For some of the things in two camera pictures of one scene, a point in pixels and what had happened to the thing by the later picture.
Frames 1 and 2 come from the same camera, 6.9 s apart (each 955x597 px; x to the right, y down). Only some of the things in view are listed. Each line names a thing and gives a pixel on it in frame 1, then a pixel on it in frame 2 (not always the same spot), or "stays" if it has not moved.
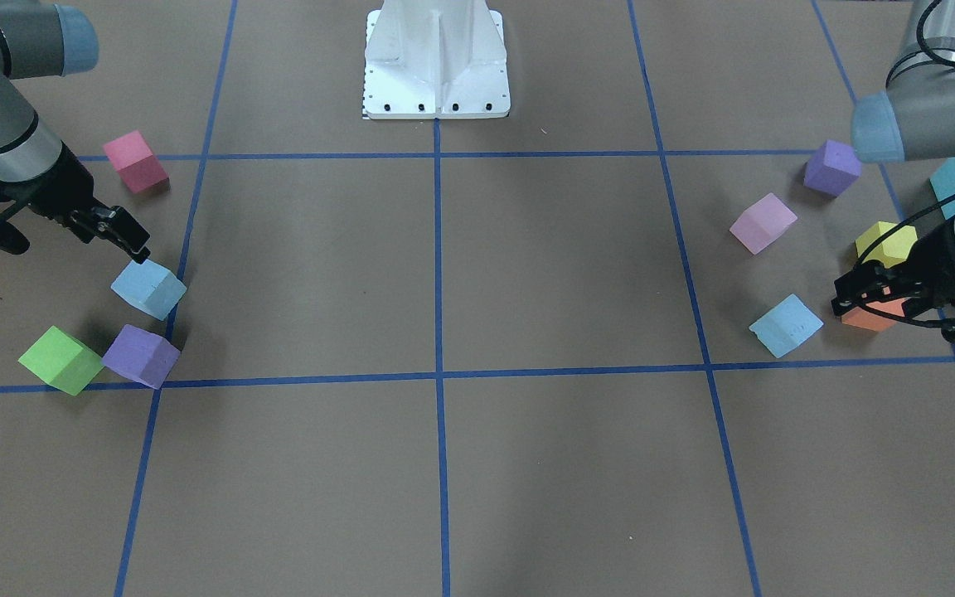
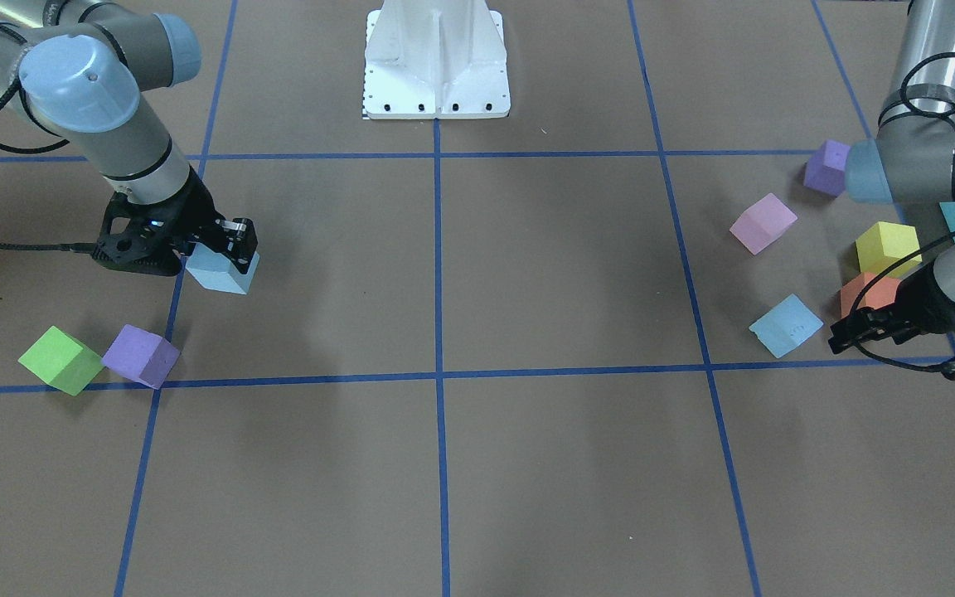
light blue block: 787,327 stays
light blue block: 153,288 → 215,271
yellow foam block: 893,249 stays
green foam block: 62,361 stays
